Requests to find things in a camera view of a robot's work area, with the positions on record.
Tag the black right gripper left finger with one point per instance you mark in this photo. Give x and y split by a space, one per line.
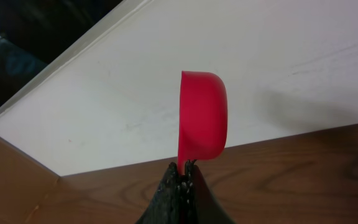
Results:
164 207

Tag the brown cardboard box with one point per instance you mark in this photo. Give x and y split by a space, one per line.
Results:
23 184

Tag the red measuring scoop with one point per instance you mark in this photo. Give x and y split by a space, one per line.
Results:
203 117

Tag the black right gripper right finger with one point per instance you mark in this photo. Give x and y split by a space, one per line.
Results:
204 204

